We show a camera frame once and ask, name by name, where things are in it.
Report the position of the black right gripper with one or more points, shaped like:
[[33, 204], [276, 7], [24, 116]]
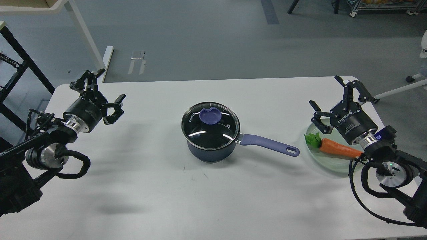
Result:
[[348, 116]]

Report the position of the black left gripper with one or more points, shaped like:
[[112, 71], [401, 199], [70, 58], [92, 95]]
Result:
[[88, 107]]

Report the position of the glass lid with purple knob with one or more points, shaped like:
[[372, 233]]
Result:
[[210, 125]]

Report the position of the blue saucepan with handle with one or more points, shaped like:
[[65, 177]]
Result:
[[212, 156]]

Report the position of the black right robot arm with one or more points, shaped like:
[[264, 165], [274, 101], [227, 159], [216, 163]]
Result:
[[387, 171]]

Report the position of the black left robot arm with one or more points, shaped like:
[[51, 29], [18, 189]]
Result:
[[28, 166]]

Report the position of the orange toy carrot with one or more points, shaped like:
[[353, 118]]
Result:
[[328, 146]]

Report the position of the clear glass plate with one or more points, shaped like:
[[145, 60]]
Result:
[[333, 163]]

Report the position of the black metal rack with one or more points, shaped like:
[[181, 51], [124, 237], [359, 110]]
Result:
[[27, 63]]

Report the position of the wheeled metal cart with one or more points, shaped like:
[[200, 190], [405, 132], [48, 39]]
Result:
[[409, 7]]

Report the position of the white desk frame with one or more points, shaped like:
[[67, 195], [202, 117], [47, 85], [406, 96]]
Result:
[[50, 7]]

